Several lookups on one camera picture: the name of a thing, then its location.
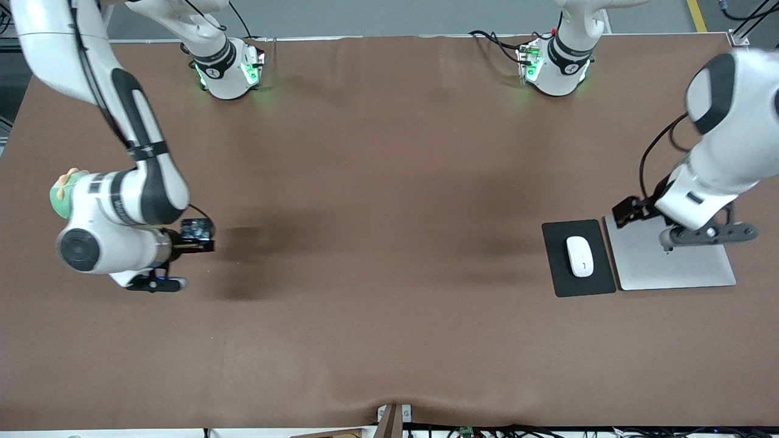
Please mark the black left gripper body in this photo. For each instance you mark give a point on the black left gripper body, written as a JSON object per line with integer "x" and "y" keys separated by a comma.
{"x": 640, "y": 207}

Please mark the white computer mouse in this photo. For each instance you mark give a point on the white computer mouse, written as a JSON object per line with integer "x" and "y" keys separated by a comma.
{"x": 580, "y": 256}

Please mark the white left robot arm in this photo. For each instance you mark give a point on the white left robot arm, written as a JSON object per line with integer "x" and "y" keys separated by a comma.
{"x": 724, "y": 152}

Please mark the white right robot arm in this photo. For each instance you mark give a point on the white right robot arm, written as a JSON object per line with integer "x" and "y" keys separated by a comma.
{"x": 115, "y": 201}

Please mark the dark grey mouse pad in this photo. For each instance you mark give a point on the dark grey mouse pad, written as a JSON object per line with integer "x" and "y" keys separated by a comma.
{"x": 557, "y": 267}

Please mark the silver closed laptop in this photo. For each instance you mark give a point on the silver closed laptop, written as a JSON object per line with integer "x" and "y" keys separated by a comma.
{"x": 700, "y": 271}

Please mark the green dinosaur plush toy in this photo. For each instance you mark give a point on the green dinosaur plush toy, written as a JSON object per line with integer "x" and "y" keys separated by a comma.
{"x": 61, "y": 191}

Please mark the brown table cover mat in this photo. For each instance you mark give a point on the brown table cover mat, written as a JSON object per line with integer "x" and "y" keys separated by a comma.
{"x": 389, "y": 340}

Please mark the aluminium frame profile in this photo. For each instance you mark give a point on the aluminium frame profile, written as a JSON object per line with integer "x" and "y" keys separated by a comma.
{"x": 745, "y": 27}

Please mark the metal table edge bracket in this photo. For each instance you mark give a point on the metal table edge bracket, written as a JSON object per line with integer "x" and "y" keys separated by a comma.
{"x": 394, "y": 420}

